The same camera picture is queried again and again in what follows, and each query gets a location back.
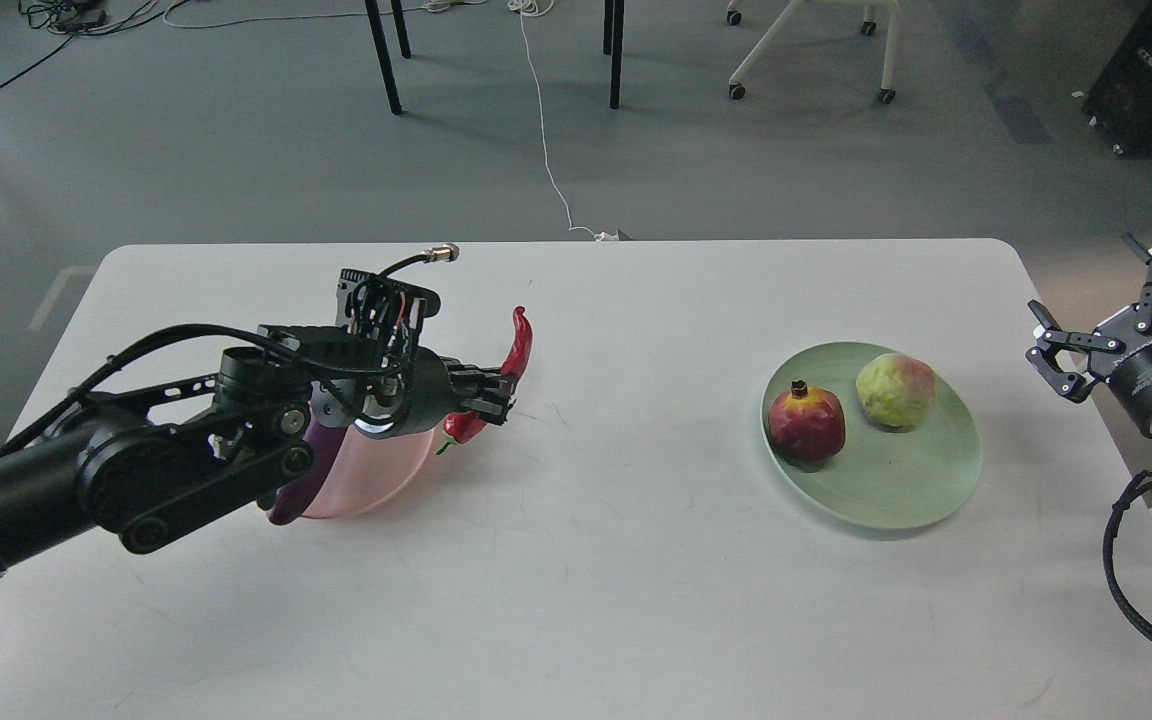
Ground white cable on floor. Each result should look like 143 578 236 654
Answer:
424 0 632 243

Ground red chili pepper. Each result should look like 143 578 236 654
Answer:
435 306 535 455

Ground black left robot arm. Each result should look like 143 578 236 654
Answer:
0 243 535 574

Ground pink plate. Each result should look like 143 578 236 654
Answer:
301 427 435 520

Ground green pink guava fruit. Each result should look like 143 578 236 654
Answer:
855 353 938 430

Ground red pomegranate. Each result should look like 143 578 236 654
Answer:
765 379 846 465

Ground white rolling chair base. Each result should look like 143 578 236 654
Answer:
723 1 904 106

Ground purple eggplant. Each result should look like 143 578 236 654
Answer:
266 419 346 526

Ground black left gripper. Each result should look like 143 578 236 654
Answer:
356 350 516 439

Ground black table legs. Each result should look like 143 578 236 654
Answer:
361 1 627 118

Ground black floor cables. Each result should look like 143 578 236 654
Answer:
0 0 182 118

